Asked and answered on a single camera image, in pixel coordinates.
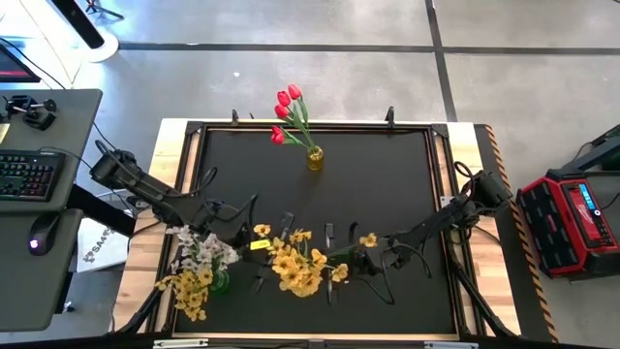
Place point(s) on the white floor stand base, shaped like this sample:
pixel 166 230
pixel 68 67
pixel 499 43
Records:
pixel 105 48

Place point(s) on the black backlit keyboard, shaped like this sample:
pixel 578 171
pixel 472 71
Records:
pixel 29 174

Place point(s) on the black computer mouse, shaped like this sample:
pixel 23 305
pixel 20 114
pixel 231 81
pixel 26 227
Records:
pixel 42 235

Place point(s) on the white printed box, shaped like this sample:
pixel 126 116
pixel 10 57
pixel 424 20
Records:
pixel 97 252

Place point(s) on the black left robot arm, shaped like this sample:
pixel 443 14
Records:
pixel 145 186

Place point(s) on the black stand leg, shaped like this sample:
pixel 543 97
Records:
pixel 593 154

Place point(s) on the yellow artificial flower bunch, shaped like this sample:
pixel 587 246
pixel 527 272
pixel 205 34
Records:
pixel 191 291
pixel 295 274

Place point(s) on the black stand pole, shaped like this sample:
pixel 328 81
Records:
pixel 77 22

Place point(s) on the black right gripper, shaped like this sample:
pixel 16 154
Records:
pixel 373 257

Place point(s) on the black desktop monitor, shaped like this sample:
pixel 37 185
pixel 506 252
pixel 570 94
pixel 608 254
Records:
pixel 14 68

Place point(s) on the black hazard-striped floor mat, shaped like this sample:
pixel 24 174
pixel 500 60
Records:
pixel 481 145

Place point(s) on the black desk support beam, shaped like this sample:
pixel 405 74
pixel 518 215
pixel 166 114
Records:
pixel 102 211

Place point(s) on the yellow glass vase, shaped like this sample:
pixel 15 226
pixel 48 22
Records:
pixel 315 159

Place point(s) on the grey workstation desk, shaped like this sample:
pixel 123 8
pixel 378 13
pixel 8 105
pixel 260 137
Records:
pixel 29 291

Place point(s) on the silver metal bracket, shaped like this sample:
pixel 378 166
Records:
pixel 450 345
pixel 179 343

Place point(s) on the red black power station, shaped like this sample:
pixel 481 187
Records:
pixel 557 228

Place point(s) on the black clamp tool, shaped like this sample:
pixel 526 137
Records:
pixel 36 118

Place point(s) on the black frame clamp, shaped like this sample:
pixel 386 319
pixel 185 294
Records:
pixel 235 117
pixel 389 118

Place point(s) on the green glass vase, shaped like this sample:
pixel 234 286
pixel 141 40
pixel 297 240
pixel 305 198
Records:
pixel 222 282

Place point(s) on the black table mat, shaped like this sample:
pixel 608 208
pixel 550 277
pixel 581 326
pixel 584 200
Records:
pixel 387 169

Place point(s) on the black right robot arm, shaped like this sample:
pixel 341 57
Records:
pixel 436 223

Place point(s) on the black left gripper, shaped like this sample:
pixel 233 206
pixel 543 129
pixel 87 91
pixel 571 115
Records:
pixel 232 230

